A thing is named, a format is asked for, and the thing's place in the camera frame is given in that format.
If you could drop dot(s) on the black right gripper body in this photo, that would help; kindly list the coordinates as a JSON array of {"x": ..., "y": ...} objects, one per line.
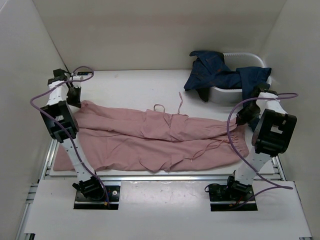
[{"x": 249, "y": 113}]

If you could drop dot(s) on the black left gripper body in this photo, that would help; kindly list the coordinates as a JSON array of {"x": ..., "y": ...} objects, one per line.
[{"x": 73, "y": 96}]

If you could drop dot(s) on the pink trousers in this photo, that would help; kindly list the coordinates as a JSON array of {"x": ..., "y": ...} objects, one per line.
[{"x": 132, "y": 140}]

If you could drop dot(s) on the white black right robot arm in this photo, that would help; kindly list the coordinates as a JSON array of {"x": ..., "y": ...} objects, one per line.
[{"x": 270, "y": 138}]

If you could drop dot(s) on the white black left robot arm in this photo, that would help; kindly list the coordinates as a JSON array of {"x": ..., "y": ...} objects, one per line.
[{"x": 65, "y": 91}]

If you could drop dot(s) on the blue trousers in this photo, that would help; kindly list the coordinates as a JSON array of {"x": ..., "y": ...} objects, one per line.
[{"x": 252, "y": 77}]

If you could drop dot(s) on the blue label sticker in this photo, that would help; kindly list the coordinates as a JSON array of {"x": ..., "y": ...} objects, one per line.
[{"x": 84, "y": 73}]

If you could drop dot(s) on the white plastic basket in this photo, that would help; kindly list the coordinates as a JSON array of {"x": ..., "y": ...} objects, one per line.
[{"x": 234, "y": 60}]

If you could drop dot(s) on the dark blue denim jeans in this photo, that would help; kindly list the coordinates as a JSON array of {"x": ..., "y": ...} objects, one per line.
[{"x": 209, "y": 70}]

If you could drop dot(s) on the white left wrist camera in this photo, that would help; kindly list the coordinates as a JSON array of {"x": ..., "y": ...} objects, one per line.
[{"x": 76, "y": 77}]

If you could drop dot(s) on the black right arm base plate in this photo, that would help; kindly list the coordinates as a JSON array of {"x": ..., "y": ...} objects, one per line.
[{"x": 223, "y": 198}]

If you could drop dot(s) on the aluminium table edge rail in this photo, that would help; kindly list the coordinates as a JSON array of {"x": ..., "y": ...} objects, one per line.
[{"x": 166, "y": 178}]

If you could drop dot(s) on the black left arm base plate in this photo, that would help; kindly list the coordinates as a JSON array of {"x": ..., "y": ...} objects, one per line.
[{"x": 91, "y": 195}]

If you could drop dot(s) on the left aluminium side rail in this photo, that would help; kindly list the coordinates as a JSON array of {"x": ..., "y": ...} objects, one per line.
[{"x": 21, "y": 235}]

